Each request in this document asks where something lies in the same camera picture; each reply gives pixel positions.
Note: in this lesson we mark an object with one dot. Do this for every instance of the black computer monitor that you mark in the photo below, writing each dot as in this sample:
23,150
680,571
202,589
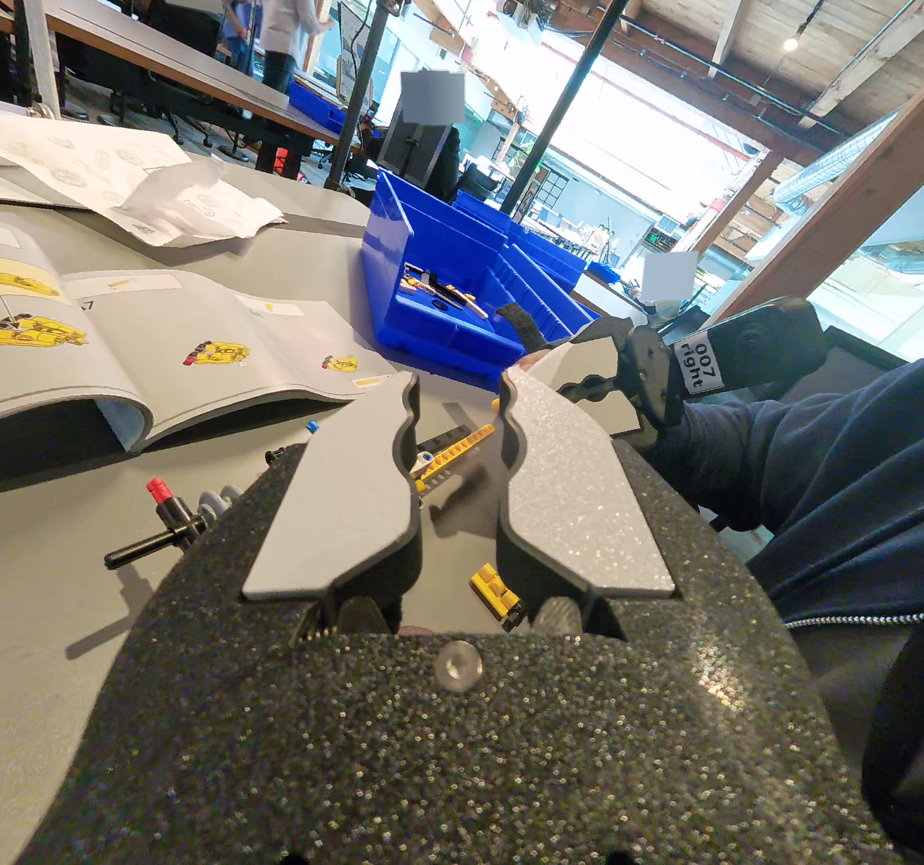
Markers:
411,154

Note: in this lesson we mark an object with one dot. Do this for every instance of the person's right hand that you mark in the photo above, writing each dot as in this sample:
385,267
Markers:
534,360

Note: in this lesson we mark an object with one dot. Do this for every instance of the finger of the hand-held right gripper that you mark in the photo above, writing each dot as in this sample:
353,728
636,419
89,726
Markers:
585,363
626,417

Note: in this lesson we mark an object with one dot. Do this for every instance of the person's navy jacket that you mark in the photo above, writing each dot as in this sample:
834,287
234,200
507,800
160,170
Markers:
852,576

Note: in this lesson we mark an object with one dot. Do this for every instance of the lego technic vehicle model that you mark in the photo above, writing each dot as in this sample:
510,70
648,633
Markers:
173,511

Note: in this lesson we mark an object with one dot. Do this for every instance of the lego instruction booklet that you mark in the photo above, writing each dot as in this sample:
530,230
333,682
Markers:
216,316

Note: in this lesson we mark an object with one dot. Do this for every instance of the long background table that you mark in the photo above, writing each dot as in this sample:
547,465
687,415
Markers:
180,64

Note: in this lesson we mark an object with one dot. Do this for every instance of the small yellow lego brick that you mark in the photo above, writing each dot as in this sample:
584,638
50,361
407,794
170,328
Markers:
494,591

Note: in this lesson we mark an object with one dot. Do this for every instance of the person's right forearm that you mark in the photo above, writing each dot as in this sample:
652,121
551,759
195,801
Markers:
794,446

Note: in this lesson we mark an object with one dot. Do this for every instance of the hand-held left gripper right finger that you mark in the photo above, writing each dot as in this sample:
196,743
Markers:
577,511

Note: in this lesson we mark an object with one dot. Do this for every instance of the flat white printed paper bag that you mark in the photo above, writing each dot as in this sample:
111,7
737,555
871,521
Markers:
72,158

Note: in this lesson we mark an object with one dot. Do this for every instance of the blue plastic parts bin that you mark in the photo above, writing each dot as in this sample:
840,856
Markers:
447,244

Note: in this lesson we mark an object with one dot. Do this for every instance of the black stand pole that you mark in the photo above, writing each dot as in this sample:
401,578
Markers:
577,78
368,64

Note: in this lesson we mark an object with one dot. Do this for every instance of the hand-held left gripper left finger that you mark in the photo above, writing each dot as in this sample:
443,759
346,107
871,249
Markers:
339,511

